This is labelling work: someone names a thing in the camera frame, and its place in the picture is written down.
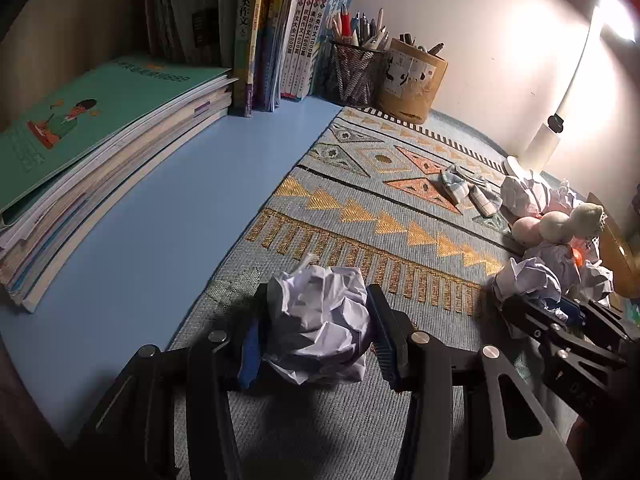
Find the bunch of dark markers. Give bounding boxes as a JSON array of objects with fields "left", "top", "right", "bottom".
[{"left": 397, "top": 32, "right": 446, "bottom": 56}]

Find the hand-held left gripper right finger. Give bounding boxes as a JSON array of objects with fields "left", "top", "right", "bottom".
[{"left": 366, "top": 284, "right": 583, "bottom": 480}]

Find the blue checked cloth piece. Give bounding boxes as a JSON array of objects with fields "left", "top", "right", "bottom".
[
  {"left": 467, "top": 185, "right": 503, "bottom": 218},
  {"left": 439, "top": 164, "right": 488, "bottom": 201}
]

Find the bundle of pens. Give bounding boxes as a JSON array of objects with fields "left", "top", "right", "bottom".
[{"left": 330, "top": 4, "right": 393, "bottom": 53}]

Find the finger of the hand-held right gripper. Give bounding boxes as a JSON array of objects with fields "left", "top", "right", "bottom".
[
  {"left": 500, "top": 294, "right": 576, "bottom": 356},
  {"left": 559, "top": 296, "right": 632, "bottom": 341}
]

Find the stack of flat books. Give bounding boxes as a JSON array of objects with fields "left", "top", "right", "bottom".
[{"left": 0, "top": 55, "right": 240, "bottom": 313}]

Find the white desk lamp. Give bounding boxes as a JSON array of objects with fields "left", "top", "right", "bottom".
[{"left": 502, "top": 0, "right": 640, "bottom": 181}]

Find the large crumpled paper ball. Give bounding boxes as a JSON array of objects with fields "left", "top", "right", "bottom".
[{"left": 500, "top": 170, "right": 551, "bottom": 218}]

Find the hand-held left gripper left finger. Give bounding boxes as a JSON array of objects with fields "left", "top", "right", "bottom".
[{"left": 70, "top": 282, "right": 273, "bottom": 480}]

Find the black mesh pen holder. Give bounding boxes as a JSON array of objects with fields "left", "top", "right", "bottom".
[{"left": 324, "top": 40, "right": 388, "bottom": 107}]

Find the row of upright books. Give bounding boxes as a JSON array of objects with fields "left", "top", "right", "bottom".
[{"left": 142, "top": 0, "right": 360, "bottom": 118}]

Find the patterned woven mat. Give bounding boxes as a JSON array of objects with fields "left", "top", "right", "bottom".
[{"left": 167, "top": 105, "right": 640, "bottom": 480}]

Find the woven wicker bowl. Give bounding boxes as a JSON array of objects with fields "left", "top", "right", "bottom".
[{"left": 585, "top": 192, "right": 640, "bottom": 301}]

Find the round wooden pen holder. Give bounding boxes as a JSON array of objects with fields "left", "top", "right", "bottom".
[{"left": 376, "top": 37, "right": 449, "bottom": 125}]

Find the pink and white plush toy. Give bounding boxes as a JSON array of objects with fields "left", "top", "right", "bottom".
[{"left": 510, "top": 202, "right": 608, "bottom": 248}]

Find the white paper ball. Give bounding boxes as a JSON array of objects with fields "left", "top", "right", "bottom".
[
  {"left": 535, "top": 240, "right": 583, "bottom": 286},
  {"left": 575, "top": 255, "right": 615, "bottom": 306},
  {"left": 492, "top": 256, "right": 563, "bottom": 311},
  {"left": 262, "top": 265, "right": 373, "bottom": 386}
]

